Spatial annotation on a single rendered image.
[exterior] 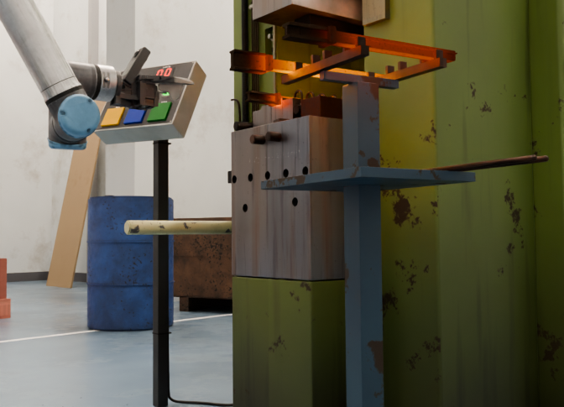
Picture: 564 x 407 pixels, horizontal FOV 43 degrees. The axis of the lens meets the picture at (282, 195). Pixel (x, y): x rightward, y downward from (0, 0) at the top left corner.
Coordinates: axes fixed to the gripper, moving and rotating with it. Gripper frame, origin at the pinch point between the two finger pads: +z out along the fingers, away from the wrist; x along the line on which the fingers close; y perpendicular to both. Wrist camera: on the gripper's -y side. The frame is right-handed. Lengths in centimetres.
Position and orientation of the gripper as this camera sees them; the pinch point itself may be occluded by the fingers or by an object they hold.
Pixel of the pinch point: (180, 86)
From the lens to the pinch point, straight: 197.8
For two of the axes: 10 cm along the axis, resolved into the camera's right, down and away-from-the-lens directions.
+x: 6.1, -0.5, -7.9
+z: 7.9, 0.3, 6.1
